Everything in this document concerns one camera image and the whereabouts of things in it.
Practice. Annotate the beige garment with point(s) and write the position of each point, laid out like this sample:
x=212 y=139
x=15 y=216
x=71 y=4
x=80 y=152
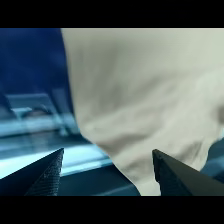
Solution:
x=143 y=100

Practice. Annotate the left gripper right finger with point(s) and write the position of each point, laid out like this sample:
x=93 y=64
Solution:
x=186 y=180

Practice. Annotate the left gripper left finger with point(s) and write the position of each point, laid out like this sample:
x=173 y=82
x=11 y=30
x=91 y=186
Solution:
x=36 y=176

